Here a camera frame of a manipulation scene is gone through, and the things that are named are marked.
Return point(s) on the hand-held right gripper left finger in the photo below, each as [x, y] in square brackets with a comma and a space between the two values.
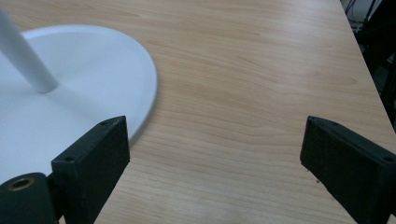
[93, 168]

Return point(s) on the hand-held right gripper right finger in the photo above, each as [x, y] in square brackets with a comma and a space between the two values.
[351, 168]

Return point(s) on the white round stand base with pole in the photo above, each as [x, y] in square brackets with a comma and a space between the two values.
[77, 81]

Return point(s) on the dark equipment beside table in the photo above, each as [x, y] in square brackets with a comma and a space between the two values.
[378, 40]

